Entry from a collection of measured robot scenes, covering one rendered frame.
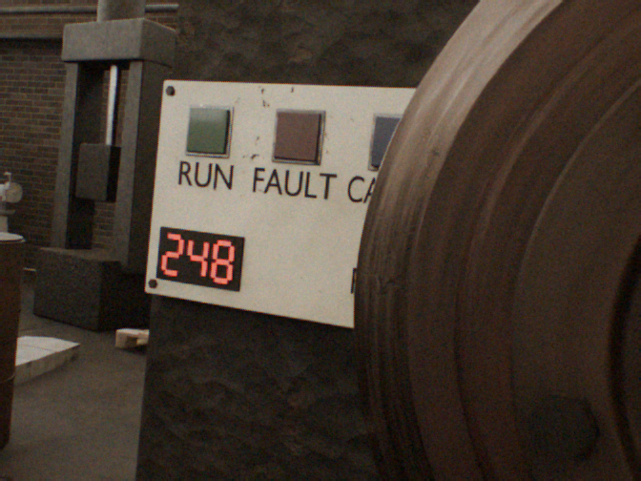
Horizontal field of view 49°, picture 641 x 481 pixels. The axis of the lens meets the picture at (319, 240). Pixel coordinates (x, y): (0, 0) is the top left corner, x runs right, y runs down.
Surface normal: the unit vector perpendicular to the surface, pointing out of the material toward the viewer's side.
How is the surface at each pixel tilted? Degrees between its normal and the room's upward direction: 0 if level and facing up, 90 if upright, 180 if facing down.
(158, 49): 90
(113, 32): 90
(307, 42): 90
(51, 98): 90
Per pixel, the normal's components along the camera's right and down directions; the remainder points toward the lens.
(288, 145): -0.39, 0.01
